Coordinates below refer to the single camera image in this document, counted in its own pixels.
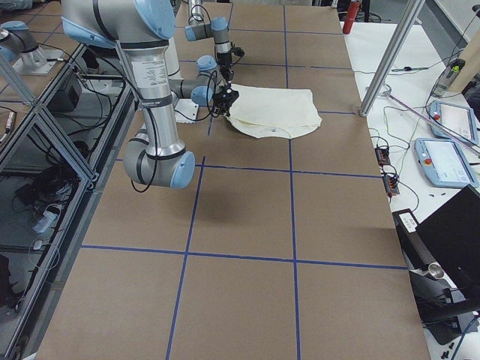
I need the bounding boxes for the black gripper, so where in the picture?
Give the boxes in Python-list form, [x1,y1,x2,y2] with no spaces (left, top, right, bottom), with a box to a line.
[216,43,245,70]
[213,66,239,117]

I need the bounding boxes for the cream long-sleeve cat shirt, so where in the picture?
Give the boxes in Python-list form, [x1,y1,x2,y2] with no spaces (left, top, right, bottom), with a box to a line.
[227,84,322,140]

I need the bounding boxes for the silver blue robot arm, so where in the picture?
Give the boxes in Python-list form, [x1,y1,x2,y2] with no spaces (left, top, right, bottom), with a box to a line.
[61,1,239,188]
[184,1,245,85]

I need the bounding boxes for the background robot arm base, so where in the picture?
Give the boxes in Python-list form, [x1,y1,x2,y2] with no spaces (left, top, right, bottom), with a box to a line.
[1,20,64,76]

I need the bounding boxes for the red bottle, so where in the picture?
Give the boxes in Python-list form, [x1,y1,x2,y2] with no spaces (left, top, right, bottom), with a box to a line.
[342,0,361,35]

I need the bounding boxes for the grabber stick tool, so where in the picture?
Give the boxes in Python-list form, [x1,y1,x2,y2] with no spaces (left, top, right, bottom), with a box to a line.
[378,84,480,157]

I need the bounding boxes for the black orange connector block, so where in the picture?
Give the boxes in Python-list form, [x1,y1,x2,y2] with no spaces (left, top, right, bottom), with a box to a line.
[374,145,392,166]

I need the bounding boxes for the clear water bottle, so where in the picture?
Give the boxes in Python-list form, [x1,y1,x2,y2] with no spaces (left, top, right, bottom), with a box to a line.
[431,58,466,98]

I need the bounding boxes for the near teach pendant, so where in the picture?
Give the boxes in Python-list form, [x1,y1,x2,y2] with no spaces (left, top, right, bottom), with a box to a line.
[414,138,479,188]

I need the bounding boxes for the teach pendant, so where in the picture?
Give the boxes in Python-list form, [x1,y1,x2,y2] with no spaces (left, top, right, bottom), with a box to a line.
[427,100,479,145]
[414,138,479,188]

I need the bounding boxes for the far teach pendant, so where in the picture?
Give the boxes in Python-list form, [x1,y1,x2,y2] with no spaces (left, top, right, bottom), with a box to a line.
[427,100,479,145]

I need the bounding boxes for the black box with label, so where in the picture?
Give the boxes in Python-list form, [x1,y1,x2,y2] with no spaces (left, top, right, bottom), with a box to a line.
[392,209,435,270]

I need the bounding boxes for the black laptop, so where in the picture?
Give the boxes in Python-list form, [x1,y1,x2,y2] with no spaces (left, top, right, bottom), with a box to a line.
[415,184,479,299]

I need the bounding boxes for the white camera mast base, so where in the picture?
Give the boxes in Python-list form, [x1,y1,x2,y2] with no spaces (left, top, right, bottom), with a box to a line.
[165,37,199,124]

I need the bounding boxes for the aluminium frame post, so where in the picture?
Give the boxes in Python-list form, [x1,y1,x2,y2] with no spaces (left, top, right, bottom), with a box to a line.
[359,0,425,117]

